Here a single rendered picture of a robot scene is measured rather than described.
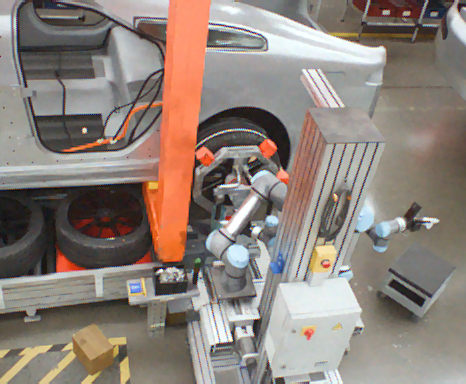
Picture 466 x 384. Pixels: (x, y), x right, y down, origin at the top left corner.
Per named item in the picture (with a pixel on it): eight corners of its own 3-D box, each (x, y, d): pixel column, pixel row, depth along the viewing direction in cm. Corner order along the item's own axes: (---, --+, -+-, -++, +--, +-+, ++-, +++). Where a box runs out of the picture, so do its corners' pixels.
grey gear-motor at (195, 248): (191, 241, 446) (195, 207, 424) (204, 284, 416) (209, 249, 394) (168, 244, 441) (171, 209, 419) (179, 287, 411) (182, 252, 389)
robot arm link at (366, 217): (335, 265, 329) (361, 192, 294) (351, 285, 319) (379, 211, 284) (317, 271, 324) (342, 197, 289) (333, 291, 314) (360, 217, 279)
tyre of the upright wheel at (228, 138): (238, 201, 438) (288, 133, 407) (247, 223, 421) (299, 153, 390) (160, 178, 404) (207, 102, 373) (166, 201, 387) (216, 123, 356)
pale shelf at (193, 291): (193, 275, 376) (194, 272, 374) (199, 296, 364) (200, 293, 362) (126, 283, 364) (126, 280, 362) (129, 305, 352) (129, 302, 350)
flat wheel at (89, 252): (130, 196, 448) (130, 172, 433) (169, 253, 409) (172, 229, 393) (44, 220, 417) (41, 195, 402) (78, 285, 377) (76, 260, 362)
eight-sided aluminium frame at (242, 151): (266, 206, 412) (280, 143, 377) (269, 212, 407) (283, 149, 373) (190, 213, 397) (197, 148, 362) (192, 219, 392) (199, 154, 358)
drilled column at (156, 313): (161, 324, 395) (164, 283, 368) (164, 336, 388) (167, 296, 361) (146, 326, 392) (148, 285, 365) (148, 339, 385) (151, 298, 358)
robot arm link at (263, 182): (217, 261, 312) (280, 179, 309) (199, 244, 320) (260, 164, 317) (227, 264, 323) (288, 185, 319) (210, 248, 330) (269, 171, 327)
